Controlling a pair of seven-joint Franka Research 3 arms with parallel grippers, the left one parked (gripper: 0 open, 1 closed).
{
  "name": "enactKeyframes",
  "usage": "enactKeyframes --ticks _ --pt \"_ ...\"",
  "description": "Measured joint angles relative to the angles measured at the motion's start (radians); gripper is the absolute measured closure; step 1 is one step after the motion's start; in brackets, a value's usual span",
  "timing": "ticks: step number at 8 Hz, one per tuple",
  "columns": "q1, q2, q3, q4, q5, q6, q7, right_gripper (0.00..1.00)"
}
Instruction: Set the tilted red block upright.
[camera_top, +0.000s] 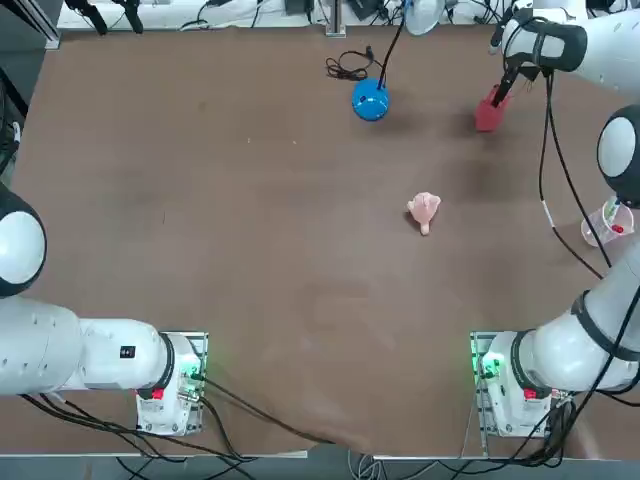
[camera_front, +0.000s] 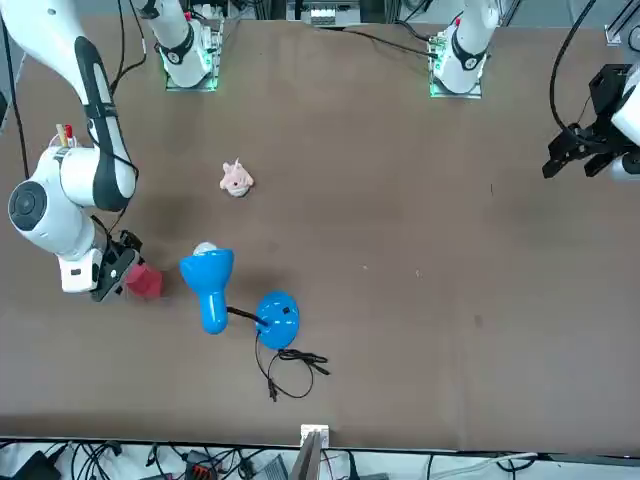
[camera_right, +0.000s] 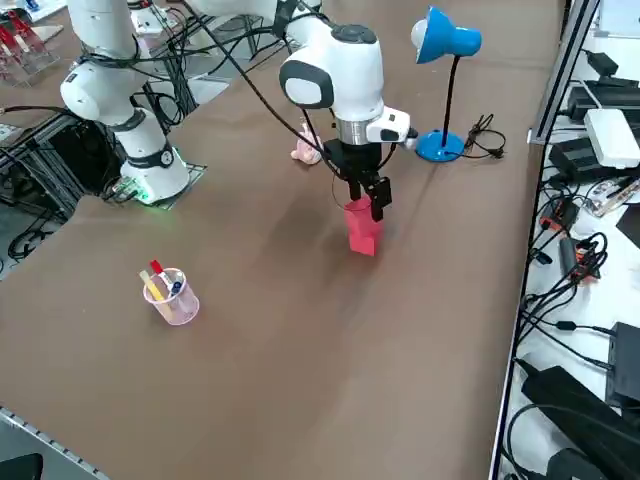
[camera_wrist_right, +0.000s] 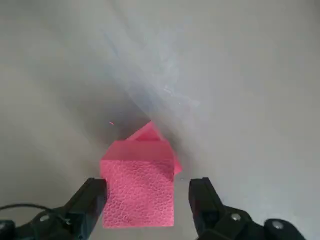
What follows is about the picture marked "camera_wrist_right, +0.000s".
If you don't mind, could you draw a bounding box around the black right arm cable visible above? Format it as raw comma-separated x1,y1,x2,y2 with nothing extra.
0,203,53,213

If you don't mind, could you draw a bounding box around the red block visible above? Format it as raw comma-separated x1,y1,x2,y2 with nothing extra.
99,120,183,228

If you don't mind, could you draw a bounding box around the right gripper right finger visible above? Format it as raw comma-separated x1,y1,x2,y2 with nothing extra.
187,176,303,240

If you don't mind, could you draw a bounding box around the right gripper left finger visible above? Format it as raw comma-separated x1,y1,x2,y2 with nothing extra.
0,177,109,240

